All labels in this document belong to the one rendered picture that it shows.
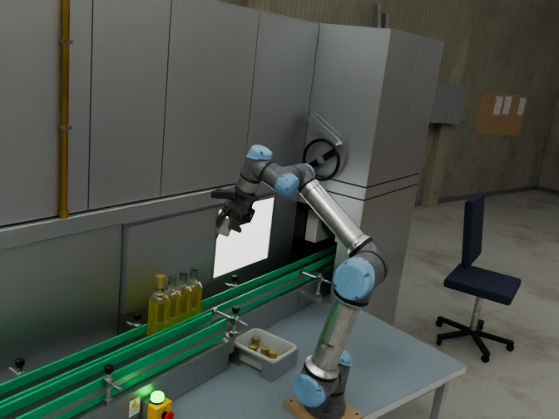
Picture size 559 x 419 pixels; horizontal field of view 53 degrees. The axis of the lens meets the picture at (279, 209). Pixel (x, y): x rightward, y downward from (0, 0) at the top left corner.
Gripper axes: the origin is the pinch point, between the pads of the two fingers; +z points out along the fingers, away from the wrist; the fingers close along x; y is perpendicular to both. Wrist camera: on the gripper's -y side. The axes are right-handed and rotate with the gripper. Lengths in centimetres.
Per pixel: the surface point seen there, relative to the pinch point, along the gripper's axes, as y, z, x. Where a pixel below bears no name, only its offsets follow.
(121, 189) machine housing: -33.1, -0.1, -18.1
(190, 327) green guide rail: 4.6, 40.6, -1.4
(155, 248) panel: -21.7, 21.8, -3.5
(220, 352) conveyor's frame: 16.5, 46.3, 6.1
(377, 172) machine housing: 4, -14, 108
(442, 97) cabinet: -141, 18, 638
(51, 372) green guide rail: -5, 45, -53
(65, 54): -47, -42, -42
